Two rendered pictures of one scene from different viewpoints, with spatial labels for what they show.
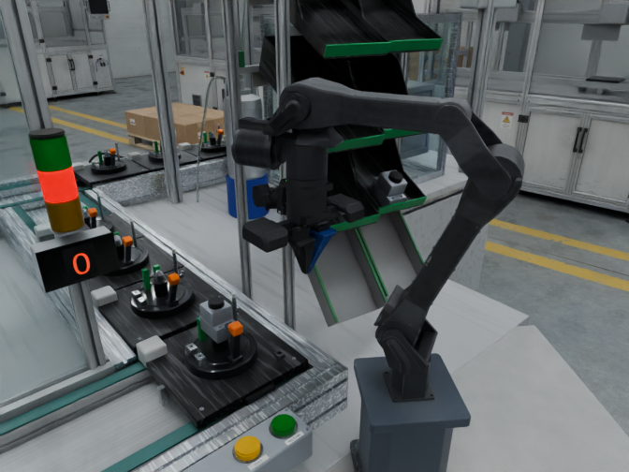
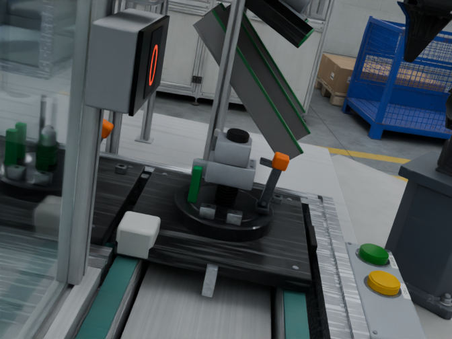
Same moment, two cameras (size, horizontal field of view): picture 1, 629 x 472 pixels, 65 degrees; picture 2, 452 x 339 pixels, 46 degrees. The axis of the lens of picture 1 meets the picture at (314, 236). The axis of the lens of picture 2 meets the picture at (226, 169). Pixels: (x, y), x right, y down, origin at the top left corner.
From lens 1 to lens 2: 82 cm
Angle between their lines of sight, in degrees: 45
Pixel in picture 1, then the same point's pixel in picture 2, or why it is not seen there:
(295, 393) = (333, 229)
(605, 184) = (171, 70)
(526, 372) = (378, 185)
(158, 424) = (229, 319)
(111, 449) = not seen: outside the picture
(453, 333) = (303, 170)
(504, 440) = not seen: hidden behind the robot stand
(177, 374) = (210, 247)
